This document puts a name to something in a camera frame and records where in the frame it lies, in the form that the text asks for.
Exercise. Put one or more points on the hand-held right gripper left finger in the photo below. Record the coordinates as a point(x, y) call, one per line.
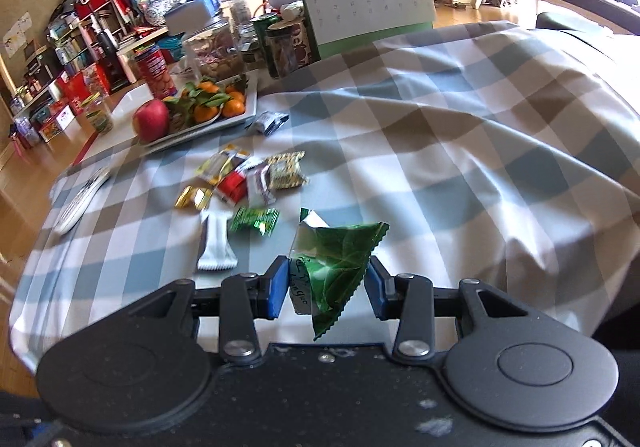
point(274, 292)

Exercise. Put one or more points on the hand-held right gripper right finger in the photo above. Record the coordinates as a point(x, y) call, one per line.
point(376, 294)

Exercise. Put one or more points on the green leaf print snack packet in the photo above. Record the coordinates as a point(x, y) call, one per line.
point(335, 257)

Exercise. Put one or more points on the green foil candy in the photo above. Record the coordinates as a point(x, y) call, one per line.
point(255, 221)

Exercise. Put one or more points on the long white snack packet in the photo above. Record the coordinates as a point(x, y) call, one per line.
point(215, 242)

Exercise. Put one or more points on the silver hawthorn stick packet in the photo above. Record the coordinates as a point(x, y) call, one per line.
point(259, 187)

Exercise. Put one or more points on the red and white snack packet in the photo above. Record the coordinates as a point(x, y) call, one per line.
point(231, 186)

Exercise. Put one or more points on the gold brown patterned snack packet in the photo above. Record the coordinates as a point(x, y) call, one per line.
point(285, 171)

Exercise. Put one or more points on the gold foil candy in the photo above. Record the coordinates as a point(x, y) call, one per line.
point(192, 198)

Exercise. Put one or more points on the black silver snack packet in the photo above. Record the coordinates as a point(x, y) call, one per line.
point(267, 122)

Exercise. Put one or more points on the blue grey checked tablecloth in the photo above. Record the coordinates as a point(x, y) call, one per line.
point(425, 127)

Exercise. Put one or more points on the white fruit tray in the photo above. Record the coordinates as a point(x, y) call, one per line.
point(227, 123)

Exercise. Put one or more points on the pile of leafy tangerines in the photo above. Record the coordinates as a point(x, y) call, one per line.
point(205, 113)

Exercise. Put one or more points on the red apple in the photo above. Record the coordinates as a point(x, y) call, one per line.
point(151, 121)

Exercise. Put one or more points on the white remote control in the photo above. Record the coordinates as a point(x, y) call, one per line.
point(80, 202)

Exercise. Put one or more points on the brown patterned can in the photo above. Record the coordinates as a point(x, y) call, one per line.
point(290, 52)

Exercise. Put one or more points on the green label glass jar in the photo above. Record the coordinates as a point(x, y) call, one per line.
point(100, 119)

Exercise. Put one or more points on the clear glass snack jar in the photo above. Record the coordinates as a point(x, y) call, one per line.
point(215, 52)

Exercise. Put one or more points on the red tin can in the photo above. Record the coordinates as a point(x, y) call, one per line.
point(156, 72)

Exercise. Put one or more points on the dark green can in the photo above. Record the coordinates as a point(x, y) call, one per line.
point(260, 34)

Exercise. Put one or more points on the red gift box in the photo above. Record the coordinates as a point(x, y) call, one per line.
point(75, 92)

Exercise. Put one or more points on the blue grey tissue box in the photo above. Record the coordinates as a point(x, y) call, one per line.
point(192, 12)

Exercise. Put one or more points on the green desk calendar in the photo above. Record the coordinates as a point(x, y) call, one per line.
point(365, 2)

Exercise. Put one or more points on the blue white porcelain vase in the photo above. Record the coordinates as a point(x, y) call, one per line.
point(155, 12)

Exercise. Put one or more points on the cluttered storage shelf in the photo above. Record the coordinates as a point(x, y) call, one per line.
point(75, 42)

